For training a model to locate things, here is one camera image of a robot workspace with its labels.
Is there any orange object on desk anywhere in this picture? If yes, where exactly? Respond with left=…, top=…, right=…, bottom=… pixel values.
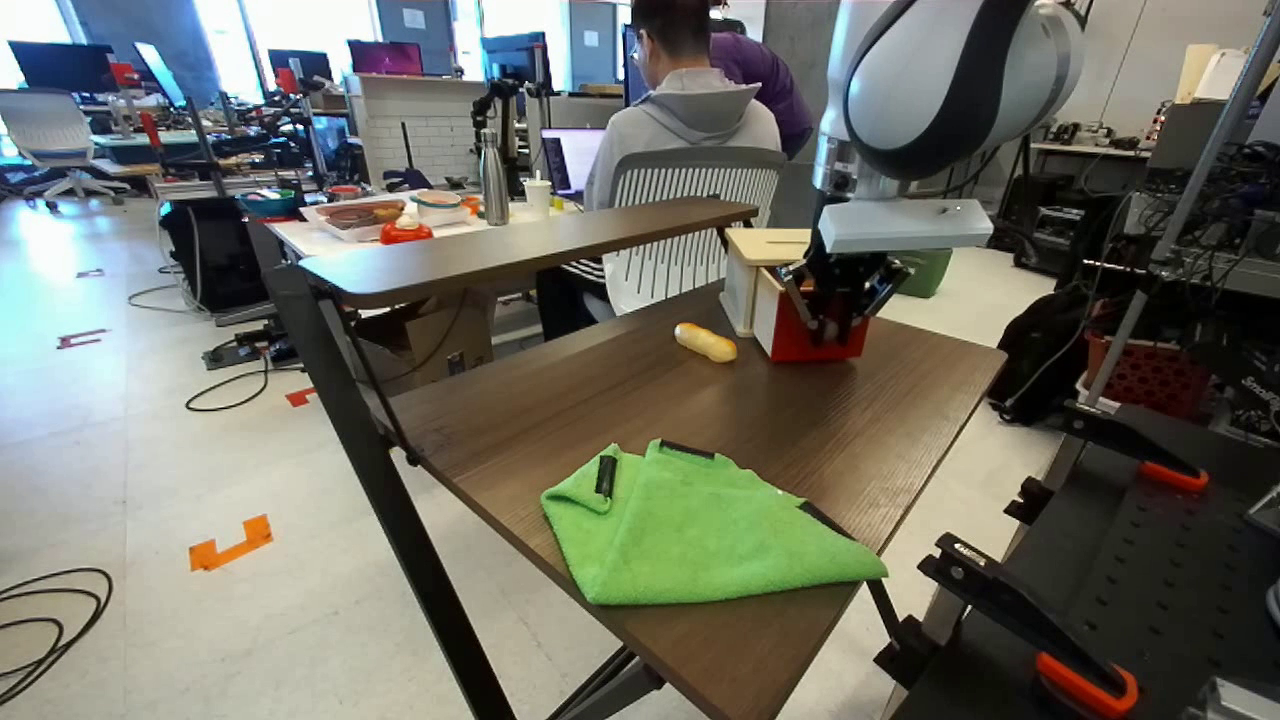
left=377, top=215, right=438, bottom=250

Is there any brown bowl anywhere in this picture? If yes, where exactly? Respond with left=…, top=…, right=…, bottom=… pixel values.
left=317, top=195, right=412, bottom=233

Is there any yellow banana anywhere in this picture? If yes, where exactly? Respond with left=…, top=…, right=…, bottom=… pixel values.
left=673, top=322, right=739, bottom=368

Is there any black desk frame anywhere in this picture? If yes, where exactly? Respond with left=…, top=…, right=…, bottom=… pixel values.
left=243, top=215, right=667, bottom=720

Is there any large monitor behind person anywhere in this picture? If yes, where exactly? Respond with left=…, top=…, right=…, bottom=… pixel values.
left=621, top=22, right=646, bottom=112

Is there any person in purple top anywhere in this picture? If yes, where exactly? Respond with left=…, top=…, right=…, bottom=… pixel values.
left=703, top=22, right=814, bottom=162

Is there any computer monitor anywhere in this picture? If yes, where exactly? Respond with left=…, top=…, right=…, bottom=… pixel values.
left=481, top=30, right=556, bottom=96
left=348, top=38, right=429, bottom=80
left=263, top=50, right=334, bottom=96
left=8, top=42, right=119, bottom=96

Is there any orange tape floor mark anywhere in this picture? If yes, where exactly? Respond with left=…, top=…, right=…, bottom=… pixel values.
left=183, top=511, right=276, bottom=575

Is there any white office chair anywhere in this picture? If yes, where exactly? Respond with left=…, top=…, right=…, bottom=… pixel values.
left=0, top=90, right=136, bottom=211

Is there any cardboard box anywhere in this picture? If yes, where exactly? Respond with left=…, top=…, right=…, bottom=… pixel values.
left=353, top=290, right=498, bottom=402

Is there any aluminium pole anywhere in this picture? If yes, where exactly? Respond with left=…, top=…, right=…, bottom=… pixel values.
left=1071, top=0, right=1280, bottom=412

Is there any green microfibre cloth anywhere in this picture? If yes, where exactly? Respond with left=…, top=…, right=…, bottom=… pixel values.
left=537, top=437, right=893, bottom=611

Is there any steel water bottle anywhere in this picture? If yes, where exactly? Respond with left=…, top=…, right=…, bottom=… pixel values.
left=481, top=123, right=516, bottom=233

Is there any black cable by desk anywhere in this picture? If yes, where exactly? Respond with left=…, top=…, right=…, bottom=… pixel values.
left=178, top=349, right=281, bottom=415

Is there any coiled black floor cable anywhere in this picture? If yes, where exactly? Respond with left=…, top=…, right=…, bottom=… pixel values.
left=0, top=563, right=116, bottom=713

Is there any person in grey hoodie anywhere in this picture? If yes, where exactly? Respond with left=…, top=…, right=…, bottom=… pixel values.
left=533, top=0, right=786, bottom=341

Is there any small orange-handled black clamp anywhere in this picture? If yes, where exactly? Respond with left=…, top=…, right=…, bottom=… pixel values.
left=1058, top=395, right=1216, bottom=501

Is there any red plastic crate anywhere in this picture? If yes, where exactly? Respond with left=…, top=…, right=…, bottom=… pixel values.
left=1082, top=333, right=1216, bottom=424

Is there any black backpack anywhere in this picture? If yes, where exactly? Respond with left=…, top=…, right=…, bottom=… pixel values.
left=985, top=281, right=1112, bottom=431

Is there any grey mesh office chair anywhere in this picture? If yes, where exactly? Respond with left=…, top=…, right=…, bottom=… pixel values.
left=598, top=146, right=790, bottom=322

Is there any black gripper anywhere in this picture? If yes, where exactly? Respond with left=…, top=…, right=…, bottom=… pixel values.
left=786, top=246, right=914, bottom=354

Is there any red drawer with knob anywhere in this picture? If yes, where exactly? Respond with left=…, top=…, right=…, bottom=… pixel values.
left=751, top=271, right=872, bottom=368

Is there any large orange-handled black clamp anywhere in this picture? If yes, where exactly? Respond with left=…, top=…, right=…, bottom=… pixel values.
left=914, top=534, right=1143, bottom=720

